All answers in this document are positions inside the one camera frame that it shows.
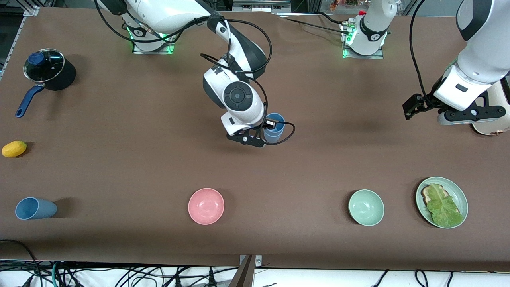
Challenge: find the cream toaster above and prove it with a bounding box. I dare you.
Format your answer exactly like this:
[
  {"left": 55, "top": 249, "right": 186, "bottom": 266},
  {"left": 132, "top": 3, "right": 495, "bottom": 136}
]
[{"left": 471, "top": 76, "right": 510, "bottom": 136}]

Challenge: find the toast slice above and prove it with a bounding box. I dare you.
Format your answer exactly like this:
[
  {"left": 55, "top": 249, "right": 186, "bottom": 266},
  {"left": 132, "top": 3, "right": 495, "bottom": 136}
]
[{"left": 422, "top": 184, "right": 451, "bottom": 208}]

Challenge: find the green plate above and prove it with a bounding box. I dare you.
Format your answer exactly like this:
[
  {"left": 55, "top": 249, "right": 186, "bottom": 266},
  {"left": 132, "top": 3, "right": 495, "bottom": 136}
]
[{"left": 416, "top": 177, "right": 469, "bottom": 229}]

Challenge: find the pink bowl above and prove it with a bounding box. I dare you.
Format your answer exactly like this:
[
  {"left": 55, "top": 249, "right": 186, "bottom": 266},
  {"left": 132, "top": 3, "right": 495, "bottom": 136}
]
[{"left": 188, "top": 188, "right": 225, "bottom": 226}]

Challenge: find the green lettuce leaf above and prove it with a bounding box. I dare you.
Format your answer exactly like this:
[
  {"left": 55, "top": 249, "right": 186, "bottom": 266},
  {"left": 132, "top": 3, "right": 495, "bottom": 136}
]
[{"left": 426, "top": 183, "right": 464, "bottom": 227}]

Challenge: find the green bowl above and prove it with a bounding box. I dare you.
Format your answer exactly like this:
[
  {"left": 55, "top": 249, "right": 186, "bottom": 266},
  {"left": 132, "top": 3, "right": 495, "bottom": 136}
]
[{"left": 348, "top": 189, "right": 385, "bottom": 227}]

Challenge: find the dark slanted beam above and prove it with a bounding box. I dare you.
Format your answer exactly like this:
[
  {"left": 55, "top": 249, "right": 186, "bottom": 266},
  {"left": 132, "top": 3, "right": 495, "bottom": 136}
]
[{"left": 229, "top": 255, "right": 255, "bottom": 287}]

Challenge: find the glass pot lid blue knob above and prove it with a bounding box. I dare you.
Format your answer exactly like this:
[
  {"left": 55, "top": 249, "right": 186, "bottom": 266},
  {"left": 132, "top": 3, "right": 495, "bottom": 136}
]
[{"left": 23, "top": 48, "right": 66, "bottom": 83}]

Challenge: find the yellow mango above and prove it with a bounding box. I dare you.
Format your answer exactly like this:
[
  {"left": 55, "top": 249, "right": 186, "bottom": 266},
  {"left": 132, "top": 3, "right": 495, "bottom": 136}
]
[{"left": 2, "top": 140, "right": 27, "bottom": 158}]

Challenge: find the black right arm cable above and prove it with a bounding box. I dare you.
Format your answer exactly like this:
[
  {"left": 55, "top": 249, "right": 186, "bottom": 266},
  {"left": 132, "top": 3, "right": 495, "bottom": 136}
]
[{"left": 95, "top": 0, "right": 296, "bottom": 146}]

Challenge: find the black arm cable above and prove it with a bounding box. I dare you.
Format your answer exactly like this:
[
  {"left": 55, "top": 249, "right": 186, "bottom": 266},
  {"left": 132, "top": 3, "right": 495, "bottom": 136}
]
[
  {"left": 95, "top": 0, "right": 296, "bottom": 146},
  {"left": 410, "top": 0, "right": 439, "bottom": 108}
]

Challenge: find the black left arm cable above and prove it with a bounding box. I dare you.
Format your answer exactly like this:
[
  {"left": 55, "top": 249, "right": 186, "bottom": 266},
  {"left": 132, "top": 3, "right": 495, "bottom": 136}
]
[{"left": 410, "top": 0, "right": 439, "bottom": 108}]

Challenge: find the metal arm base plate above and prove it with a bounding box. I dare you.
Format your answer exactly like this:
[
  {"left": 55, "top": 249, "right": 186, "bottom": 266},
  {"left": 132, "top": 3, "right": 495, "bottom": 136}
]
[
  {"left": 342, "top": 23, "right": 385, "bottom": 60},
  {"left": 132, "top": 24, "right": 176, "bottom": 55}
]

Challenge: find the black base cable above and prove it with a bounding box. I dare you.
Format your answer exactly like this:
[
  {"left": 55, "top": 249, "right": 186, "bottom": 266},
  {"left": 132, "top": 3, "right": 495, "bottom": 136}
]
[{"left": 279, "top": 11, "right": 352, "bottom": 35}]

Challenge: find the metal table bracket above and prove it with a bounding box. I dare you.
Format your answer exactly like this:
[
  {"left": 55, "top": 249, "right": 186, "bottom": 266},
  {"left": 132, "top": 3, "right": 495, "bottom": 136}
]
[{"left": 239, "top": 254, "right": 263, "bottom": 267}]

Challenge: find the black pot blue handle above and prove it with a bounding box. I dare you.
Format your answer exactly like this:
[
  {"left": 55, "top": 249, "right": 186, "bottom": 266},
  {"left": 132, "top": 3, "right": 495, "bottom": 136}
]
[{"left": 15, "top": 48, "right": 77, "bottom": 118}]

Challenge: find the aluminium frame profile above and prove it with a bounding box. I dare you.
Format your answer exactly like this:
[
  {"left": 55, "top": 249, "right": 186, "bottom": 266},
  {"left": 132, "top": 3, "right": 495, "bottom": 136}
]
[{"left": 16, "top": 0, "right": 41, "bottom": 17}]

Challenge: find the black looped cable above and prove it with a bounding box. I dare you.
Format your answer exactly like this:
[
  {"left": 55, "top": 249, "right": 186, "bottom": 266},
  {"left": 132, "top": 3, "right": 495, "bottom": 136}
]
[{"left": 0, "top": 239, "right": 42, "bottom": 287}]

